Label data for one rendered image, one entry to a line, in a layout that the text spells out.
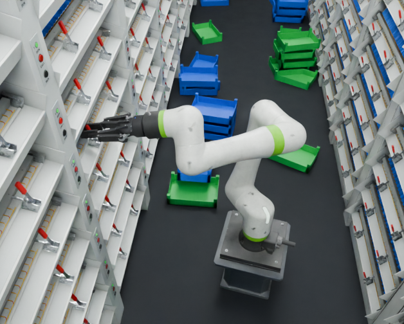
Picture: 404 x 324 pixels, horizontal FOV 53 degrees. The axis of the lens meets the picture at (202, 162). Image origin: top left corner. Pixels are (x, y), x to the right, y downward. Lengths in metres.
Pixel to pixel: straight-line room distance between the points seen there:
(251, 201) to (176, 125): 0.62
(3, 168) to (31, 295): 0.39
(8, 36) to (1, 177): 0.30
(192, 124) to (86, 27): 0.45
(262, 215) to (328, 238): 0.76
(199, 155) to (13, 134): 0.58
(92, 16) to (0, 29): 0.53
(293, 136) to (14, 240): 0.99
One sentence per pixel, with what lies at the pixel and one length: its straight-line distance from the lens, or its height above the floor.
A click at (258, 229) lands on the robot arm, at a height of 0.46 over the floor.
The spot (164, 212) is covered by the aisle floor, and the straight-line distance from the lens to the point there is 2.43.
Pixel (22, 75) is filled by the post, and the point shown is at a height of 1.40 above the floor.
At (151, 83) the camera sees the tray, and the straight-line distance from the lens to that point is 2.43.
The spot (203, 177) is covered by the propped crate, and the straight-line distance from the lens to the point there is 2.42.
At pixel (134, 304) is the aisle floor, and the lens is 2.15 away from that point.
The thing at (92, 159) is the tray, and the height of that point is 0.93.
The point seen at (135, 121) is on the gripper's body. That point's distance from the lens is 1.35.
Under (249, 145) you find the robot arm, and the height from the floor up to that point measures 0.96.
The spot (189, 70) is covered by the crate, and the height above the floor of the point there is 0.10.
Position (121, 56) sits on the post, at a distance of 1.76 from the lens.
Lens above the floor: 1.92
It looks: 46 degrees down
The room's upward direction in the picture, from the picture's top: 1 degrees clockwise
